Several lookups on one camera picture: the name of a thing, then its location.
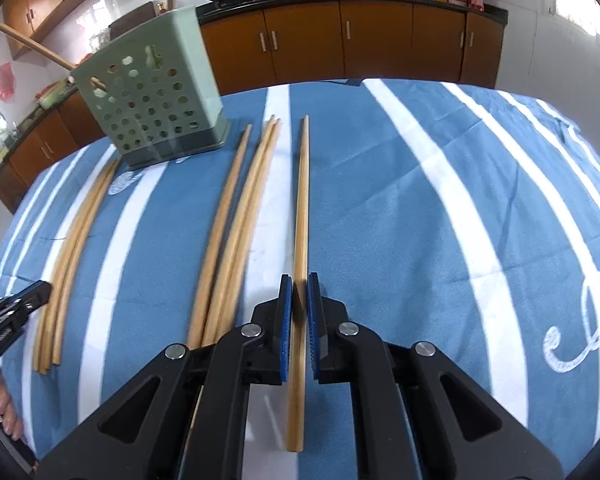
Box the wooden chopstick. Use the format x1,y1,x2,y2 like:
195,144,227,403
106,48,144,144
186,124,254,350
40,159,121,375
0,23,104,87
285,115,312,453
200,116,277,348
32,159,117,372
51,158,125,366
212,119,282,343

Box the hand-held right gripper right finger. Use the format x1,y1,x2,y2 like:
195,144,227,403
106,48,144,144
306,271,566,480

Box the dark brown cutting board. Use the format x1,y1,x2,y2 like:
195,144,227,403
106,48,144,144
109,12,153,41

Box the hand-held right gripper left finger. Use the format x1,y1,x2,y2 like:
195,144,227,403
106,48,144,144
35,275,294,480

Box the red bag hanging on wall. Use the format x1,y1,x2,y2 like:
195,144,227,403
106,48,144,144
0,62,18,102

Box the blue white striped tablecloth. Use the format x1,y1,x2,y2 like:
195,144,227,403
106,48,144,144
0,79,600,480

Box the green perforated utensil holder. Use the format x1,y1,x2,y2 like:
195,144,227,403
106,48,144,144
70,5,231,171

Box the person's left hand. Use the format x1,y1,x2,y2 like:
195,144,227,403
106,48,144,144
0,367,27,441

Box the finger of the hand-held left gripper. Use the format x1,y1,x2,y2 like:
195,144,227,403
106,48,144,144
0,280,52,322

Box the wooden lower kitchen cabinets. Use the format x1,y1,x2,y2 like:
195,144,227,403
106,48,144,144
0,0,506,213

